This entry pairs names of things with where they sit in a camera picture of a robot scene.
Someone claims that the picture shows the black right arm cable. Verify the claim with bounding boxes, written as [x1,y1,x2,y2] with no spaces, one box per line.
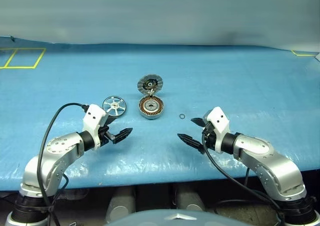
[201,130,286,226]

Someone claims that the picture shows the yellow tape double rectangle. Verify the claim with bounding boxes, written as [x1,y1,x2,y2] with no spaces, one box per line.
[0,48,47,70]

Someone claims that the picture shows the grey-blue robot torso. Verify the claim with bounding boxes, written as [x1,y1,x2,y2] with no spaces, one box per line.
[106,209,220,226]

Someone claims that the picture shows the silver spoked wheel cover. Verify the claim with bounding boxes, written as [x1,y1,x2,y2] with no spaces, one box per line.
[102,95,127,118]

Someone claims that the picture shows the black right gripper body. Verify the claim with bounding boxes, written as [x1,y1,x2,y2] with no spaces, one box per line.
[201,115,217,151]

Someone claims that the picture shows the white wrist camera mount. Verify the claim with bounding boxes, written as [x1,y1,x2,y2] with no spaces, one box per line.
[206,106,233,153]
[83,104,108,151]

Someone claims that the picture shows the grey rounded robot leg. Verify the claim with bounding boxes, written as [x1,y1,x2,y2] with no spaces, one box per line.
[105,185,136,223]
[175,185,207,211]

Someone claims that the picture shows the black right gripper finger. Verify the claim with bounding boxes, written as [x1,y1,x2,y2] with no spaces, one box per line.
[177,133,204,154]
[190,117,207,127]

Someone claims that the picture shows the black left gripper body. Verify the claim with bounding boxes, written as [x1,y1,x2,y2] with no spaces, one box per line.
[97,122,116,148]

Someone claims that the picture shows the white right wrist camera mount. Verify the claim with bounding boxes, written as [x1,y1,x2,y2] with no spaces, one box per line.
[206,106,233,153]

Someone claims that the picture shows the blue foam table mat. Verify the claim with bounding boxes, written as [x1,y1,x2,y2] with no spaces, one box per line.
[0,35,320,192]

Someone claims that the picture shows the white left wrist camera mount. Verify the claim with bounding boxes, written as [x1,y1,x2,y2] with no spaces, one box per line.
[83,104,108,151]

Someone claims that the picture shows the grey motor rotor disc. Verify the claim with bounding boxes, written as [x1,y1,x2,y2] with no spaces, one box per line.
[137,73,165,95]

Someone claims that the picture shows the motor stator with copper windings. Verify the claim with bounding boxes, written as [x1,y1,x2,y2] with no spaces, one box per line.
[138,95,165,120]

